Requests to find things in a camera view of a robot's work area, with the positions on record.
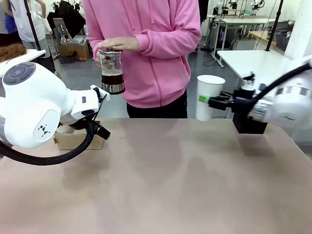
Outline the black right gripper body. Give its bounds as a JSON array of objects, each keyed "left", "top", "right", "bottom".
[{"left": 229, "top": 88, "right": 259, "bottom": 114}]

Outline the glass french press with coffee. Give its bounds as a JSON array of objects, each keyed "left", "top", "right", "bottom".
[{"left": 97, "top": 47, "right": 126, "bottom": 95}]

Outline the brown cardboard cup carrier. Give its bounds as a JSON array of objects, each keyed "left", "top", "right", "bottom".
[{"left": 53, "top": 119, "right": 106, "bottom": 150}]

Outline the person's right forearm pink sleeve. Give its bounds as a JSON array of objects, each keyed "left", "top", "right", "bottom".
[{"left": 85, "top": 23, "right": 101, "bottom": 67}]

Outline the person's left forearm pink sleeve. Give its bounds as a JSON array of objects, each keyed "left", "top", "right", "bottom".
[{"left": 135, "top": 28, "right": 202, "bottom": 57}]

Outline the person's left hand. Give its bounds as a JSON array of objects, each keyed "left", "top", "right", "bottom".
[{"left": 97, "top": 36, "right": 140, "bottom": 52}]

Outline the black right wrist adapter box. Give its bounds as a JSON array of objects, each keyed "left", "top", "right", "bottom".
[{"left": 232, "top": 111, "right": 268, "bottom": 135}]

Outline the grey cabinet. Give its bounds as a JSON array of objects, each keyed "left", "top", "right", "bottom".
[{"left": 232, "top": 37, "right": 258, "bottom": 51}]

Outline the wooden top table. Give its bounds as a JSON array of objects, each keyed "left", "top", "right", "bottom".
[{"left": 248, "top": 30, "right": 278, "bottom": 47}]

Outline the person in pink hoodie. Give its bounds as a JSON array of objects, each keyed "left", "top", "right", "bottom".
[{"left": 82, "top": 0, "right": 202, "bottom": 119}]

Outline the black stand pole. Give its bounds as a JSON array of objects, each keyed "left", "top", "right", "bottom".
[
  {"left": 265, "top": 0, "right": 285, "bottom": 52},
  {"left": 23, "top": 0, "right": 42, "bottom": 51}
]

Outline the brown cardboard box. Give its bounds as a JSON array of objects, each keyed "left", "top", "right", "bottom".
[{"left": 58, "top": 42, "right": 91, "bottom": 59}]

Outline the grey plastic bin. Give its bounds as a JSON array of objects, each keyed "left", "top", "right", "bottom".
[{"left": 60, "top": 35, "right": 87, "bottom": 46}]

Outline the black hanging cloth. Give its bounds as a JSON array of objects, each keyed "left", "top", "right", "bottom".
[{"left": 46, "top": 0, "right": 87, "bottom": 40}]

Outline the white side table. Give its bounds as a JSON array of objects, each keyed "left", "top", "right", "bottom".
[{"left": 0, "top": 48, "right": 47, "bottom": 71}]

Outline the bystander in white shirt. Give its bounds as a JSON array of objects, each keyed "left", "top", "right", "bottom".
[{"left": 9, "top": 0, "right": 57, "bottom": 75}]

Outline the brown furry object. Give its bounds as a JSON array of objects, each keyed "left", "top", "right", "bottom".
[{"left": 0, "top": 43, "right": 28, "bottom": 63}]

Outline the bystander in blue top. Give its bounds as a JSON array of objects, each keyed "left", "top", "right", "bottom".
[{"left": 0, "top": 0, "right": 18, "bottom": 47}]

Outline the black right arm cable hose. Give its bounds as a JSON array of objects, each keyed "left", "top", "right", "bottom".
[{"left": 250, "top": 62, "right": 312, "bottom": 118}]

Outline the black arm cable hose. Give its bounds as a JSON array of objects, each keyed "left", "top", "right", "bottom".
[
  {"left": 250, "top": 62, "right": 312, "bottom": 118},
  {"left": 0, "top": 120, "right": 98, "bottom": 166}
]

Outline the black wire basket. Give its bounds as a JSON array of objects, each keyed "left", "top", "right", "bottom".
[{"left": 274, "top": 32, "right": 293, "bottom": 51}]

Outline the white frame lab table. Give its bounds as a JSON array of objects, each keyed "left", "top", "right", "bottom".
[{"left": 206, "top": 14, "right": 276, "bottom": 69}]

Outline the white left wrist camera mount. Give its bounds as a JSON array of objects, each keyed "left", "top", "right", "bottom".
[{"left": 89, "top": 84, "right": 111, "bottom": 102}]

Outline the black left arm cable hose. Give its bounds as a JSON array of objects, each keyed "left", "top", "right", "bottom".
[{"left": 0, "top": 120, "right": 98, "bottom": 166}]

